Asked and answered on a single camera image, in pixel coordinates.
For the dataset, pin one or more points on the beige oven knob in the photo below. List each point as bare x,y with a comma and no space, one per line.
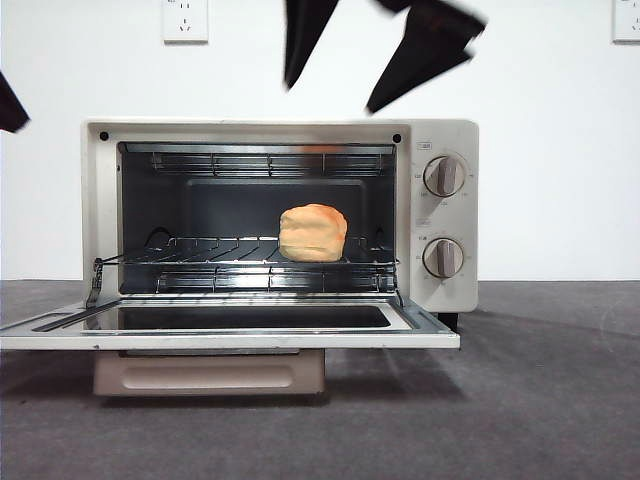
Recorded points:
444,176
443,258

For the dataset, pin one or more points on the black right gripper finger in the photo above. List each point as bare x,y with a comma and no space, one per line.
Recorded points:
305,25
425,55

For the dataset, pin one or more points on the white wall socket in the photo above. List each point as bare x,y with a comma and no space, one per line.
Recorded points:
184,25
627,22

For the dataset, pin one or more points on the white Toshiba toaster oven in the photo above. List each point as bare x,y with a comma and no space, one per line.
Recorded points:
442,135

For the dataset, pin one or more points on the golden bread loaf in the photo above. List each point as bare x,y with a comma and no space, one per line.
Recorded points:
312,232

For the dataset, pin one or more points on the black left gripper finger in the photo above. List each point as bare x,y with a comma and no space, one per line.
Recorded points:
10,110

